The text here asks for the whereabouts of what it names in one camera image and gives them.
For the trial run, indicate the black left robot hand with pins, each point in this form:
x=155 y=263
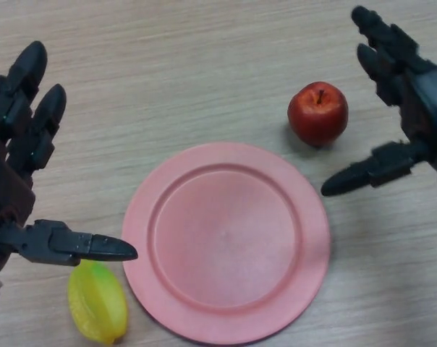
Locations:
x=8 y=191

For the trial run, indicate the pink round plate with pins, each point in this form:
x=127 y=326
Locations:
x=224 y=246

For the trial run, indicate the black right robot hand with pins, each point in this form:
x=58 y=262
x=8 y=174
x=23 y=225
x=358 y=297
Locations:
x=421 y=119

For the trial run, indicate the red apple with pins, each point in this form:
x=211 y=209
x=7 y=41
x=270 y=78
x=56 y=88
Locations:
x=317 y=117

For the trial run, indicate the yellow green starfruit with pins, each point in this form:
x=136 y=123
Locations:
x=97 y=307

